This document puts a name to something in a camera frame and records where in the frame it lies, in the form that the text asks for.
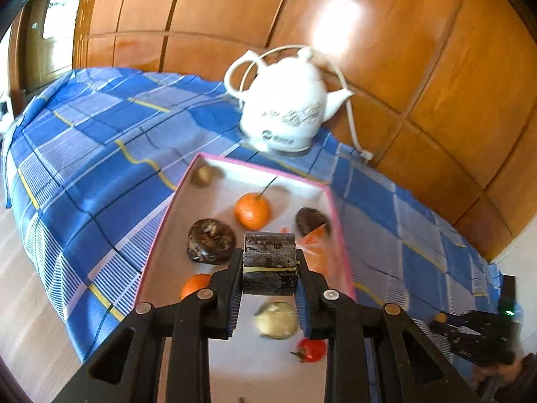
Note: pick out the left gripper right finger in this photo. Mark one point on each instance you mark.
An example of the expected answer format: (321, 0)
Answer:
(374, 354)

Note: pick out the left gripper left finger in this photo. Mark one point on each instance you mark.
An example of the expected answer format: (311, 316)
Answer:
(127, 365)

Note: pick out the small red fruit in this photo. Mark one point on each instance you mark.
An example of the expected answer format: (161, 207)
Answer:
(310, 350)

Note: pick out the pale-cut sugarcane piece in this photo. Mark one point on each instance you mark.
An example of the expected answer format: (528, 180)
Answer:
(276, 320)

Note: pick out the dark sugarcane piece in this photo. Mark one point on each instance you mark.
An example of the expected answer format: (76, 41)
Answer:
(269, 264)

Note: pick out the orange fruit with stem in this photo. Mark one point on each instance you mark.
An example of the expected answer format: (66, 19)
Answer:
(253, 210)

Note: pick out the small yellow round fruit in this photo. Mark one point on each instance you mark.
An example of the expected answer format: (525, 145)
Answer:
(204, 175)

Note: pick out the small yellow-green fruit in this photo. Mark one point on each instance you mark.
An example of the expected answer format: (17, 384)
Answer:
(441, 317)

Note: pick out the person right hand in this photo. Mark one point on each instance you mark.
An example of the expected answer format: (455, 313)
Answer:
(506, 374)

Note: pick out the pink-edged white box tray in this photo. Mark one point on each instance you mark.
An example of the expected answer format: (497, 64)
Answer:
(247, 367)

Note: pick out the blue plaid tablecloth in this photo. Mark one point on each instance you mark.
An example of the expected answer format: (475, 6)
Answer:
(91, 165)

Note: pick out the white ceramic electric kettle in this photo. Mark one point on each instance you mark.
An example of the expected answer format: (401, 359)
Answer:
(286, 103)

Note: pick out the wooden panel wardrobe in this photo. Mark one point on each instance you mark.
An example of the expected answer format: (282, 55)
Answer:
(444, 90)

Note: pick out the wooden glass door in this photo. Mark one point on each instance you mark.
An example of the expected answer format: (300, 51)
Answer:
(45, 42)

